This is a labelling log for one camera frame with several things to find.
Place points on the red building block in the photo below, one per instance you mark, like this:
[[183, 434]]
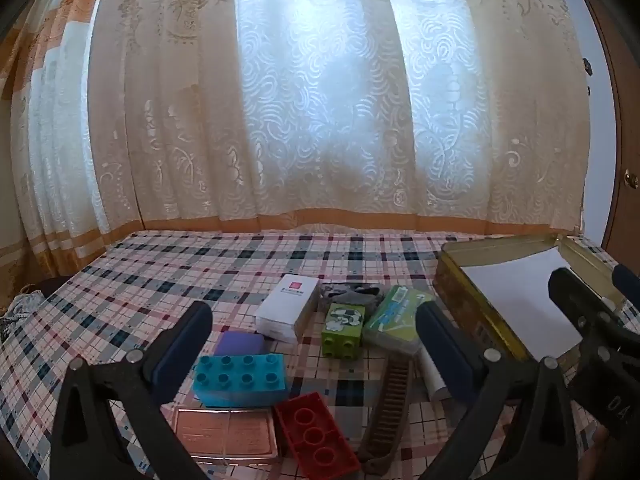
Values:
[[310, 430]]

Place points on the blue building block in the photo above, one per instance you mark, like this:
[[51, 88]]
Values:
[[240, 380]]

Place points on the white box with red label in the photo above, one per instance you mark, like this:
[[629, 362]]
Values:
[[285, 305]]

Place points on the brass door knob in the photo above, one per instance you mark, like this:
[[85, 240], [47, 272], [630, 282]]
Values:
[[631, 178]]

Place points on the dark patterned cloth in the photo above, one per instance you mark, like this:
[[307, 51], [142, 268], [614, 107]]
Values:
[[20, 310]]

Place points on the white paper sheet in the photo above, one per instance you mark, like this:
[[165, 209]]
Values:
[[510, 295]]

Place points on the brown wooden door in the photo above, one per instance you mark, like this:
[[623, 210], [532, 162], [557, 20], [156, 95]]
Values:
[[620, 110]]

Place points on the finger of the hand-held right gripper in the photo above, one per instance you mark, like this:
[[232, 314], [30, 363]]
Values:
[[627, 282], [575, 302]]

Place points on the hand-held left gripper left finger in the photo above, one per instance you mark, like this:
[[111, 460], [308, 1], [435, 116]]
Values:
[[175, 355]]

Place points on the green printed building block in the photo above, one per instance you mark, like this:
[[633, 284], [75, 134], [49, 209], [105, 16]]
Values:
[[342, 327]]

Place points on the dark brown block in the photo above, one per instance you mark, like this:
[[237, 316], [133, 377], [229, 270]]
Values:
[[387, 415]]

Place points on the dark grey lumpy object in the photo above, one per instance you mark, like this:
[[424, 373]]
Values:
[[350, 292]]

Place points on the copper box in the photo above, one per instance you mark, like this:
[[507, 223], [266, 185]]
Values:
[[220, 432]]

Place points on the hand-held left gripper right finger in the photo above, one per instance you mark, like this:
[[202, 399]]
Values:
[[445, 355]]

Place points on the green dental floss box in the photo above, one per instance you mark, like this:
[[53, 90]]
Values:
[[395, 320]]

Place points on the bronze flower curtain hook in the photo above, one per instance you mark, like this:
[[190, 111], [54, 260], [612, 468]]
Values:
[[587, 67]]

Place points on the purple block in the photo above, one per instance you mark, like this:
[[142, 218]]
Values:
[[240, 345]]

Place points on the cream patterned curtain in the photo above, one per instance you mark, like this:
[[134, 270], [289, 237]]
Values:
[[300, 110]]

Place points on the gold tin box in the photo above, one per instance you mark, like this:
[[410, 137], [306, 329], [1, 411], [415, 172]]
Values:
[[465, 290]]

